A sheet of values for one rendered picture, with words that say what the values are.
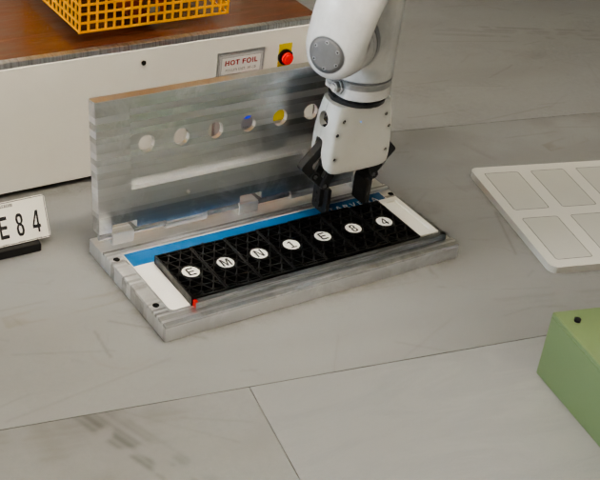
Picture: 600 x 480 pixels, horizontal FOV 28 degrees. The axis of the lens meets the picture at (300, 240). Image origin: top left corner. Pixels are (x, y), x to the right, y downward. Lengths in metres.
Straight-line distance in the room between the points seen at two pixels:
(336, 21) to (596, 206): 0.57
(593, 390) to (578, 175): 0.59
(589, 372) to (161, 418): 0.47
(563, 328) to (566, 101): 0.82
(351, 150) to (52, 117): 0.40
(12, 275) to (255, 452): 0.41
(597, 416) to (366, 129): 0.48
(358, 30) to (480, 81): 0.77
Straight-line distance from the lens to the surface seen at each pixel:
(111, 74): 1.63
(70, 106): 1.62
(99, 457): 1.25
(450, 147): 1.90
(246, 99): 1.55
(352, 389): 1.36
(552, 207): 1.77
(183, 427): 1.28
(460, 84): 2.12
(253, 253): 1.50
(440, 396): 1.37
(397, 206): 1.65
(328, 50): 1.42
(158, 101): 1.48
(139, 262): 1.49
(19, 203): 1.53
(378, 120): 1.56
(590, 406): 1.37
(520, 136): 1.97
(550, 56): 2.31
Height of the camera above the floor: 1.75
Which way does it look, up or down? 32 degrees down
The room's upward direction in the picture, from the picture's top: 7 degrees clockwise
